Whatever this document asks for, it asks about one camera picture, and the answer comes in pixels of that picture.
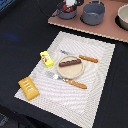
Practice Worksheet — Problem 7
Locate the knife with orange handle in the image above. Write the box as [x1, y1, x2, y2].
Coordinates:
[59, 50, 98, 63]

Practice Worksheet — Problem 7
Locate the yellow toy box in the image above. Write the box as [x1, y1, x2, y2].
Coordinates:
[40, 51, 54, 67]

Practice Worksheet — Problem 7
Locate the beige bowl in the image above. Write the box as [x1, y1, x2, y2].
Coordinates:
[118, 4, 128, 30]

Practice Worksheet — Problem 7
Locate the round beige plate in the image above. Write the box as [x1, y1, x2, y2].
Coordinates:
[57, 55, 84, 79]

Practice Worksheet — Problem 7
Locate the orange toy bread loaf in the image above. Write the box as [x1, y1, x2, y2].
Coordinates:
[18, 77, 39, 100]

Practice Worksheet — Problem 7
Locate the fork with orange handle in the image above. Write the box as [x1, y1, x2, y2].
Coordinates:
[46, 71, 87, 89]

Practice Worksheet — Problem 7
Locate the white woven placemat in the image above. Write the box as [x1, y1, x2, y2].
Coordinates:
[13, 31, 116, 128]

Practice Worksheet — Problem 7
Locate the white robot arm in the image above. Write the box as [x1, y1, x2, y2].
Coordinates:
[66, 0, 76, 6]

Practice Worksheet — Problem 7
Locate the brown toy sausage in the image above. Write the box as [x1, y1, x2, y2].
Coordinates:
[59, 59, 81, 67]

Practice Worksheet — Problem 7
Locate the red toy tomato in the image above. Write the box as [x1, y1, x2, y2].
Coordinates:
[63, 4, 74, 13]

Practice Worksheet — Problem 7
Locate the grey toy pot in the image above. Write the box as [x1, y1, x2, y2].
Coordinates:
[81, 0, 105, 25]
[55, 2, 77, 20]

